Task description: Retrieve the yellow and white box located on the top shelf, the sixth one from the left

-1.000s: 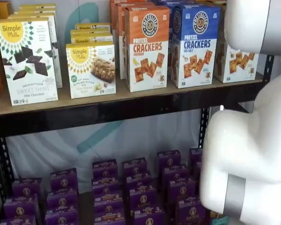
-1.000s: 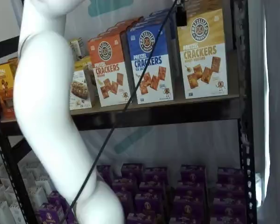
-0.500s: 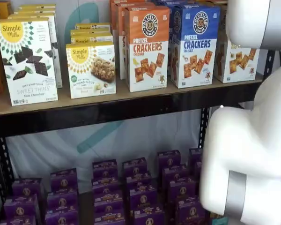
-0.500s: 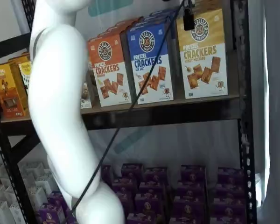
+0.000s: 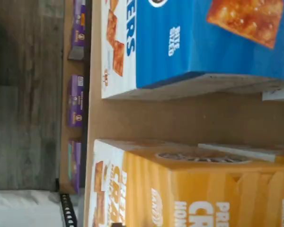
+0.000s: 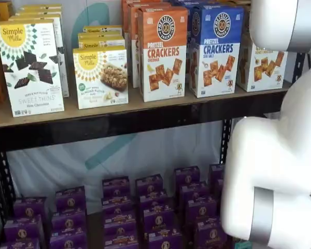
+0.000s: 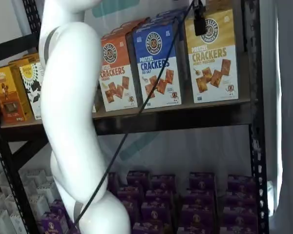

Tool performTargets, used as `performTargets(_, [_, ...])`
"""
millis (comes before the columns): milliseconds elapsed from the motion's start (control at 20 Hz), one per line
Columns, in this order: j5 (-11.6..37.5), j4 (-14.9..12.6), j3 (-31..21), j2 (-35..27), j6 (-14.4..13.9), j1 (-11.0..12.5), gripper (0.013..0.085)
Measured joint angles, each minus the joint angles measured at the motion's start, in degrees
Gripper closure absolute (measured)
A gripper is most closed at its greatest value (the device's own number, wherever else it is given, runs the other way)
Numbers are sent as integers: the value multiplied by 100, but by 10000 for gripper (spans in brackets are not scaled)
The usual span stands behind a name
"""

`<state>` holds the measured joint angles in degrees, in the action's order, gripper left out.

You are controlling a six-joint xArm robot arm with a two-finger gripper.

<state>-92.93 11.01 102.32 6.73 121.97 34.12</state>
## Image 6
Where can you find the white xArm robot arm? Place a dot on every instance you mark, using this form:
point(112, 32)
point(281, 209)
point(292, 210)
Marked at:
point(274, 155)

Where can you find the wooden shelf board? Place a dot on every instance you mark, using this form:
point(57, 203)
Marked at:
point(133, 103)

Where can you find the black metal shelf rack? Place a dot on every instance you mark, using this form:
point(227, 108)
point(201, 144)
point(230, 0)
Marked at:
point(119, 129)

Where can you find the purple snack box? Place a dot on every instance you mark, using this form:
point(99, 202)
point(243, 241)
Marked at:
point(116, 186)
point(219, 189)
point(149, 184)
point(68, 242)
point(216, 173)
point(68, 223)
point(158, 219)
point(210, 233)
point(202, 208)
point(120, 223)
point(19, 244)
point(194, 192)
point(164, 241)
point(154, 201)
point(23, 228)
point(70, 199)
point(121, 242)
point(186, 176)
point(29, 207)
point(116, 205)

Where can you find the orange white pretzel crackers box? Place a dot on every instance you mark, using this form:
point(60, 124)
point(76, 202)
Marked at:
point(163, 57)
point(134, 39)
point(125, 26)

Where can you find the Simple Mills almond bar box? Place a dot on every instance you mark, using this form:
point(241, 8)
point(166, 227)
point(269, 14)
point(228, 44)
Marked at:
point(103, 29)
point(101, 41)
point(98, 85)

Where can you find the blue white pretzel crackers box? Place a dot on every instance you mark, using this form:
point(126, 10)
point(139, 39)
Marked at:
point(194, 2)
point(217, 52)

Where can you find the Simple Mills sweet thins box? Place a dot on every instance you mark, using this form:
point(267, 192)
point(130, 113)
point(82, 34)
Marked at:
point(28, 77)
point(39, 14)
point(62, 64)
point(41, 7)

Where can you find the yellow white pretzel crackers box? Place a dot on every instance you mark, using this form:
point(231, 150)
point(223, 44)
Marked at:
point(264, 72)

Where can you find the teal package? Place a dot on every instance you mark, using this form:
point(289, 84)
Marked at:
point(240, 245)

